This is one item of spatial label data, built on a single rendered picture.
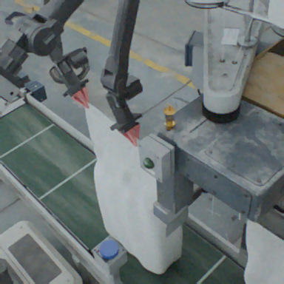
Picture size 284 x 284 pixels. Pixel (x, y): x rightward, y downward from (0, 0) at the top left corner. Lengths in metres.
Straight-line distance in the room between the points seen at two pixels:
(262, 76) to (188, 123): 0.28
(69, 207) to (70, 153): 0.38
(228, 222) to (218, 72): 1.54
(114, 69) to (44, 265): 1.13
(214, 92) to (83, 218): 1.22
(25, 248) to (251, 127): 1.43
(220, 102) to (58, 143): 1.56
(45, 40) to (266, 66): 0.61
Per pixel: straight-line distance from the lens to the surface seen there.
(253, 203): 0.92
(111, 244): 1.39
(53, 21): 1.05
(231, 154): 0.96
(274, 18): 1.01
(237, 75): 1.05
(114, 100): 1.35
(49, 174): 2.27
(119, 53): 1.27
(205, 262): 1.90
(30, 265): 2.11
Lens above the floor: 2.02
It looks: 39 degrees down
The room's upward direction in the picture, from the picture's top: 9 degrees counter-clockwise
